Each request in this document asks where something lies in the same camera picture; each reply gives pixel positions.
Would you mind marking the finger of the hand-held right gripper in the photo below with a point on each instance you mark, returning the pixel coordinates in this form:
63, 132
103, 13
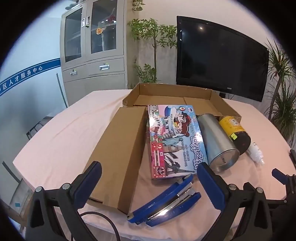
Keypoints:
293, 155
277, 173

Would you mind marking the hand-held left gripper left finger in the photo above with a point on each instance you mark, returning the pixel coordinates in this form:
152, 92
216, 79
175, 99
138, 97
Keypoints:
92, 177

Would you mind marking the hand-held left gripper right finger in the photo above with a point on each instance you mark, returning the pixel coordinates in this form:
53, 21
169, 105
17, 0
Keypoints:
208, 179

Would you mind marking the silver tin can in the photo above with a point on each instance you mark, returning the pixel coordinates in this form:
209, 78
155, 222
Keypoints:
215, 139

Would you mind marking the brown cardboard box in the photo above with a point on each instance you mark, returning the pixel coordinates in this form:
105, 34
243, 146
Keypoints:
129, 143

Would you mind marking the blue stapler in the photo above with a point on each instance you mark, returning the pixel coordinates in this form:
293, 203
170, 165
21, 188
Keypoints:
161, 201

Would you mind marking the cartoon board game box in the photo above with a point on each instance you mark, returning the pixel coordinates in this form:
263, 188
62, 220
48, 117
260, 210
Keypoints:
175, 139

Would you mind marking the yellow spray can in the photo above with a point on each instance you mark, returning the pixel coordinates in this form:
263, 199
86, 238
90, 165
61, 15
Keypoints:
231, 126

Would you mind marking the spiky palm plant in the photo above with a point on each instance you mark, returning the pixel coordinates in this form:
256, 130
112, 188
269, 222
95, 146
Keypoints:
282, 111

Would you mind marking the grey metal cabinet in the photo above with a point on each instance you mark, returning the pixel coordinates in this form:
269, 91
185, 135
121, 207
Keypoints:
104, 69

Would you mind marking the black flat screen television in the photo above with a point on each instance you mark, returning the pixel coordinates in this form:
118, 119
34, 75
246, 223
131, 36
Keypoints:
219, 58

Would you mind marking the leafy green tree plant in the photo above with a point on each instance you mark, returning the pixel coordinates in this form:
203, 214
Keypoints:
155, 46

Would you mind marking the hanging green vine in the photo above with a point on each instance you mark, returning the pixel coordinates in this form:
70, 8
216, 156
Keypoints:
138, 4

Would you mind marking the black chair frame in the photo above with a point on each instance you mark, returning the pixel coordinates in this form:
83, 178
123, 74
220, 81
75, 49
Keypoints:
31, 133

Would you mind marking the blue wall sign stripe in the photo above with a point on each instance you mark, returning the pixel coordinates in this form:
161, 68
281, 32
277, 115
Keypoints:
30, 74

